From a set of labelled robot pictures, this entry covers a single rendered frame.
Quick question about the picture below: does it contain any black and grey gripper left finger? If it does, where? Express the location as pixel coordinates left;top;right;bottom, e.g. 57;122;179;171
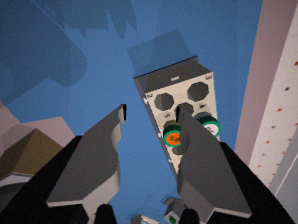
0;104;126;224

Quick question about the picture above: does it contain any blue bench mat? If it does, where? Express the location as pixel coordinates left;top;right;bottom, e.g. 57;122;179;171
0;0;263;224

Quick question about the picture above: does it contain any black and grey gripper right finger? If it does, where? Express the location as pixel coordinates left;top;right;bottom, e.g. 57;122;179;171
176;106;295;224

